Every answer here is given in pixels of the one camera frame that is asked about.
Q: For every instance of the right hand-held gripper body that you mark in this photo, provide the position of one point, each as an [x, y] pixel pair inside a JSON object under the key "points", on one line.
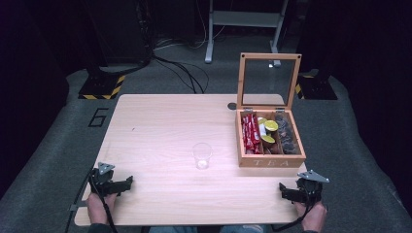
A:
{"points": [[309, 190]]}

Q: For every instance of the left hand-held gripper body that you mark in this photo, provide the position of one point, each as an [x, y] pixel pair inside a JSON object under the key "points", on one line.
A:
{"points": [[103, 183]]}

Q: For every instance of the person's left hand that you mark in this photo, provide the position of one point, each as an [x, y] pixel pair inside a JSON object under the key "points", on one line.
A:
{"points": [[97, 207]]}

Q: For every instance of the person's right hand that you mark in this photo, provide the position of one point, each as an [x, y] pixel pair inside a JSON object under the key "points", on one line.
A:
{"points": [[313, 215]]}

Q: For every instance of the wooden tea box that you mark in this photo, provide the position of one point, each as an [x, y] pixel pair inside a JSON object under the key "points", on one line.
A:
{"points": [[270, 160]]}

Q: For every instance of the brown capsule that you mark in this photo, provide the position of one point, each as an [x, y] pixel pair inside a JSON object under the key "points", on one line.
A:
{"points": [[274, 148]]}

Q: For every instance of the dark tea packets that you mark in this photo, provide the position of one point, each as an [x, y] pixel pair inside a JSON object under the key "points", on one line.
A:
{"points": [[287, 137]]}

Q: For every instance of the white sachet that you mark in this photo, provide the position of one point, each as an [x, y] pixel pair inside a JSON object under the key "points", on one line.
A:
{"points": [[262, 129]]}

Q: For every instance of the row of red stick packets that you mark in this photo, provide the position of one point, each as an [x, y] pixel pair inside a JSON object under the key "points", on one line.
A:
{"points": [[250, 133]]}

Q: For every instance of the clear plastic cup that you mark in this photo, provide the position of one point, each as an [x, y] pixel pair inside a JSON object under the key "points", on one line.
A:
{"points": [[202, 156]]}

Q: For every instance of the black striped stand base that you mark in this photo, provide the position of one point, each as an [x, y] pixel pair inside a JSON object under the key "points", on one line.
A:
{"points": [[101, 87], [316, 88]]}

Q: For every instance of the white metal stand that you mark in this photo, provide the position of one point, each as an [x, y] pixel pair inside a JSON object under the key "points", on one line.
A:
{"points": [[243, 18]]}

